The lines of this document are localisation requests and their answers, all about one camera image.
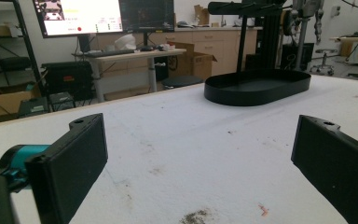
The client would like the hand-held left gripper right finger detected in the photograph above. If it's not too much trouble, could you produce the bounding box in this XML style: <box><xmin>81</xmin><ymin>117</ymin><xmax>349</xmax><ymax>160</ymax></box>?
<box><xmin>290</xmin><ymin>114</ymin><xmax>358</xmax><ymax>224</ymax></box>

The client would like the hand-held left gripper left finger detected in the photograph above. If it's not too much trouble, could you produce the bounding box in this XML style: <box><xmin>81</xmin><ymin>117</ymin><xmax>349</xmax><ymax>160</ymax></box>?
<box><xmin>24</xmin><ymin>113</ymin><xmax>109</xmax><ymax>224</ymax></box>

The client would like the black device with label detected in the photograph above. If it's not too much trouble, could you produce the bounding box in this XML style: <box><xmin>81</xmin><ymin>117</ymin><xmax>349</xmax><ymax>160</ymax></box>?
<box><xmin>17</xmin><ymin>96</ymin><xmax>49</xmax><ymax>119</ymax></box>
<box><xmin>48</xmin><ymin>91</ymin><xmax>76</xmax><ymax>112</ymax></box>

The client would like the black equipment case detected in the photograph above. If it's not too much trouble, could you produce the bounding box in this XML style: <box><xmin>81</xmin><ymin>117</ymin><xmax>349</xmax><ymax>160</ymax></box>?
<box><xmin>41</xmin><ymin>61</ymin><xmax>94</xmax><ymax>101</ymax></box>

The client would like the flat cardboard box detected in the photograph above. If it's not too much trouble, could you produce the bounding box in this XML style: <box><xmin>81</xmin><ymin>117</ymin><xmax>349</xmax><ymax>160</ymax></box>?
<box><xmin>0</xmin><ymin>85</ymin><xmax>42</xmax><ymax>119</ymax></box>

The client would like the black stand with oval tray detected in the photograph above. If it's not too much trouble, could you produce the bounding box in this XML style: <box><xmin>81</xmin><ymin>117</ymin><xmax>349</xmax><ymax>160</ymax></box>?
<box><xmin>203</xmin><ymin>0</ymin><xmax>312</xmax><ymax>107</ymax></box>

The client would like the black keyboard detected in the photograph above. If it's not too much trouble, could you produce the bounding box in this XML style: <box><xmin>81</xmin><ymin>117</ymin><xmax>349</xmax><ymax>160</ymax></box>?
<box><xmin>79</xmin><ymin>49</ymin><xmax>136</xmax><ymax>59</ymax></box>

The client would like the wooden side table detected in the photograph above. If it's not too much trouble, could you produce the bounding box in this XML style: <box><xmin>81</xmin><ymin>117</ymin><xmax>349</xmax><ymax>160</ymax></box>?
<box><xmin>328</xmin><ymin>35</ymin><xmax>358</xmax><ymax>79</ymax></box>

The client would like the wooden desk with grey legs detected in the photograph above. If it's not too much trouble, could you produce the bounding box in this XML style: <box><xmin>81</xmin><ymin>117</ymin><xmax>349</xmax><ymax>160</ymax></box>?
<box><xmin>72</xmin><ymin>48</ymin><xmax>187</xmax><ymax>104</ymax></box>

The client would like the grey metal stand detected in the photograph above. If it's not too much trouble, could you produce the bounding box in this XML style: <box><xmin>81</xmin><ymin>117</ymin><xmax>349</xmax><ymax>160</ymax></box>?
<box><xmin>286</xmin><ymin>0</ymin><xmax>326</xmax><ymax>72</ymax></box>

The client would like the black metal shelf rack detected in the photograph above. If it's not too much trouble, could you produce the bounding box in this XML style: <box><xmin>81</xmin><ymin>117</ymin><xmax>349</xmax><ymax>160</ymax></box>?
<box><xmin>0</xmin><ymin>0</ymin><xmax>44</xmax><ymax>96</ymax></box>

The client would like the white rounded object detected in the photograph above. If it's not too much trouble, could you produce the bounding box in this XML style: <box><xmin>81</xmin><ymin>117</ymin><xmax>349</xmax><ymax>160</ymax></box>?
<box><xmin>114</xmin><ymin>33</ymin><xmax>137</xmax><ymax>51</ymax></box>

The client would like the black round stool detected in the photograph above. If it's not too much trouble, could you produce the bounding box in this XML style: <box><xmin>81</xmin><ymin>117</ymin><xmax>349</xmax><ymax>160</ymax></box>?
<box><xmin>160</xmin><ymin>75</ymin><xmax>204</xmax><ymax>91</ymax></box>

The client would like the bright computer monitor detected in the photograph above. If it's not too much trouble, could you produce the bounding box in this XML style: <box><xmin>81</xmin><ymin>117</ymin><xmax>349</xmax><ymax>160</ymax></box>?
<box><xmin>32</xmin><ymin>0</ymin><xmax>125</xmax><ymax>39</ymax></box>

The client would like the open cardboard box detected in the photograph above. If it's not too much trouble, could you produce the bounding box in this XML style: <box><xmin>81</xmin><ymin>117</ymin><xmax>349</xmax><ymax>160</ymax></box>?
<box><xmin>167</xmin><ymin>41</ymin><xmax>218</xmax><ymax>81</ymax></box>

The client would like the wooden cabinet row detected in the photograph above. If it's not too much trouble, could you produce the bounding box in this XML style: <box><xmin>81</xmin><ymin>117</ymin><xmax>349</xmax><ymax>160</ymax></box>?
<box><xmin>95</xmin><ymin>25</ymin><xmax>264</xmax><ymax>79</ymax></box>

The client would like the dark computer monitor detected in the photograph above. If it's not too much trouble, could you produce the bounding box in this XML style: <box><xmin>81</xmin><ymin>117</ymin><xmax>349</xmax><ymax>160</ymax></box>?
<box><xmin>118</xmin><ymin>0</ymin><xmax>176</xmax><ymax>34</ymax></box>

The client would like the small cardboard piece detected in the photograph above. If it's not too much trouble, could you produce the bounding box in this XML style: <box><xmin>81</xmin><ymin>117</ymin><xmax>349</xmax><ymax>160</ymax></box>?
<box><xmin>193</xmin><ymin>4</ymin><xmax>211</xmax><ymax>27</ymax></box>

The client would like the black frame machine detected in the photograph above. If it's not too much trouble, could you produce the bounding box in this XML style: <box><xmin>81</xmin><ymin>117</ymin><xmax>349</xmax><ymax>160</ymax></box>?
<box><xmin>253</xmin><ymin>11</ymin><xmax>286</xmax><ymax>72</ymax></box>

